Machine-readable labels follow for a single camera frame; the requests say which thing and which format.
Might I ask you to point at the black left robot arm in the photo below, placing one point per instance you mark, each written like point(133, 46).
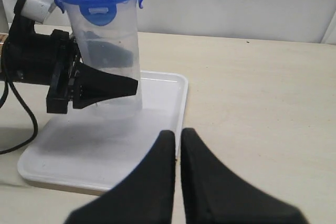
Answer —
point(84, 51)

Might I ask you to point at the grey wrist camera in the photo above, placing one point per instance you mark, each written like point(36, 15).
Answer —
point(38, 10)

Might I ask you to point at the white plastic tray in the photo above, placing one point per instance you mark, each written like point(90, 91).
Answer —
point(96, 147)

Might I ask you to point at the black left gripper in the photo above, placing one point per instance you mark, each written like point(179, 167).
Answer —
point(50, 60)

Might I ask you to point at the clear plastic container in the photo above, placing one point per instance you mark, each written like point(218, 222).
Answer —
point(107, 36)

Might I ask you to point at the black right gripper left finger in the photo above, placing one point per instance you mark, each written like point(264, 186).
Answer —
point(146, 195)

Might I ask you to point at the white backdrop curtain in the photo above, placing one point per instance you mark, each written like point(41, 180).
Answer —
point(287, 20)

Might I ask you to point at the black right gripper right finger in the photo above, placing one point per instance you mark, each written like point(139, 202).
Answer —
point(212, 193)

